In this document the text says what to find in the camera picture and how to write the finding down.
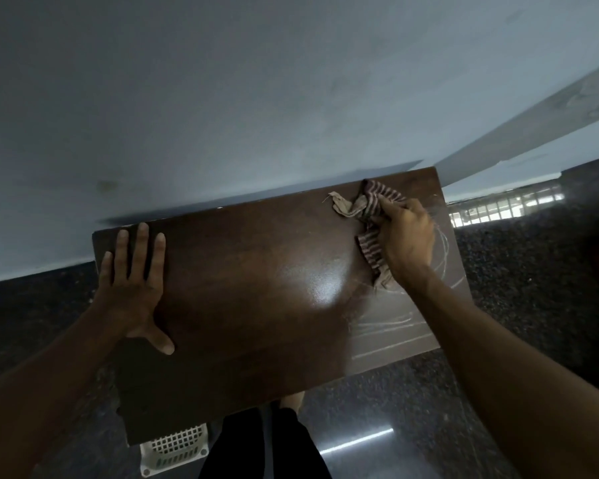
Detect person's left forearm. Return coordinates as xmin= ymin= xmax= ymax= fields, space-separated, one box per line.
xmin=0 ymin=300 xmax=130 ymax=479

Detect person's right hand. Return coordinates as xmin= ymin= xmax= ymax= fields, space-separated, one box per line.
xmin=372 ymin=194 xmax=437 ymax=291

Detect person's right forearm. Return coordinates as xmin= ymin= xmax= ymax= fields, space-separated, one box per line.
xmin=403 ymin=266 xmax=599 ymax=479

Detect person's black trousers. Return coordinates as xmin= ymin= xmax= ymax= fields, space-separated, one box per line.
xmin=199 ymin=408 xmax=333 ymax=479

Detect person's left hand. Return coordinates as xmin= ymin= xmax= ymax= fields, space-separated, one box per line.
xmin=92 ymin=223 xmax=175 ymax=356

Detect white plastic lattice basket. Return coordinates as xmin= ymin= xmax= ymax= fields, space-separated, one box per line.
xmin=139 ymin=426 xmax=210 ymax=478

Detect striped brown cleaning cloth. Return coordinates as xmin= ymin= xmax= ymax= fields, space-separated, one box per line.
xmin=328 ymin=179 xmax=408 ymax=290

